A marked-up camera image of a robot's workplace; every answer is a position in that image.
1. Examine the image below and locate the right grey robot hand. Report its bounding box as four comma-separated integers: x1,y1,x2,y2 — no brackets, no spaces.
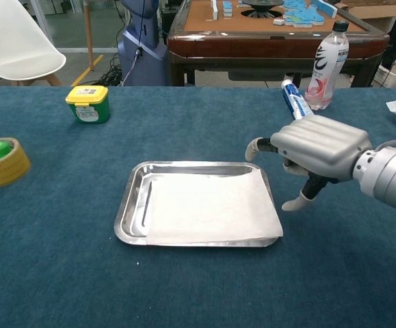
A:
245,115,373,212

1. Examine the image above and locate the white paper sheet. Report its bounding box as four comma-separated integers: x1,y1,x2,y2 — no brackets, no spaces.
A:
145,169,284,247

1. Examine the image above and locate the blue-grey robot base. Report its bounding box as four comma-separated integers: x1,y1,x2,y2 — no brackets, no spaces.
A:
117,0,168,87

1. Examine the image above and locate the blue white toothpaste tube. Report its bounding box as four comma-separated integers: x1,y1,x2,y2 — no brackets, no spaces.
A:
281,79,315,121

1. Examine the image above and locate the clear bottle with pink drink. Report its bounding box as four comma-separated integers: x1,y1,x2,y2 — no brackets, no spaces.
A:
304,20,350,111

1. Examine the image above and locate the brown mahjong table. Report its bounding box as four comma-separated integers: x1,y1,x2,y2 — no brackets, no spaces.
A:
166,0,390,88

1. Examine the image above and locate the blue mahjong tile pile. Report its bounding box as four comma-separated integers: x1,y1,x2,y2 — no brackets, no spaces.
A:
281,0,325,27

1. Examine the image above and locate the long blue mahjong tile row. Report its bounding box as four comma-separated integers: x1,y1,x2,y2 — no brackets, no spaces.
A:
312,0,338,18

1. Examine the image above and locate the black mahjong table centre dome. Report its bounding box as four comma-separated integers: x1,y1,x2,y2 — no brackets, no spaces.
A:
240,0,285,18

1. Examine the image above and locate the standing mahjong tile group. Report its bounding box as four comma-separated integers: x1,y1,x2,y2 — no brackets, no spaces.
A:
211,0,235,19

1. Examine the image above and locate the silver metal tray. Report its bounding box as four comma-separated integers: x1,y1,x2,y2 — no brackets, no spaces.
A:
114,160,281,248

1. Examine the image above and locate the green jar with yellow lid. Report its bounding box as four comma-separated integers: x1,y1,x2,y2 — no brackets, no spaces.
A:
64,85,110,124

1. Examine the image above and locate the wooden pole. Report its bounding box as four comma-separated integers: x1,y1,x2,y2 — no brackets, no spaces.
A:
83,0,96,72

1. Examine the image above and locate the blue felt table cover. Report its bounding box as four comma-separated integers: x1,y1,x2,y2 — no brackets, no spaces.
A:
0,85,396,328

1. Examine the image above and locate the yellow tape roll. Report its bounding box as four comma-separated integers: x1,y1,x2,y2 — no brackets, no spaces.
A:
0,137,31,188

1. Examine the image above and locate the white chair with wooden legs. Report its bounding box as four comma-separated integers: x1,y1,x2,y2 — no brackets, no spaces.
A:
0,0,67,87

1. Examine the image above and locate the white cable on robot base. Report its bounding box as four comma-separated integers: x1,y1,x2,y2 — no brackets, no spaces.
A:
120,47,143,86

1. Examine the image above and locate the black floor cable bundle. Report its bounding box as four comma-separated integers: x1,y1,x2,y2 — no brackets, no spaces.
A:
96,54,127,86

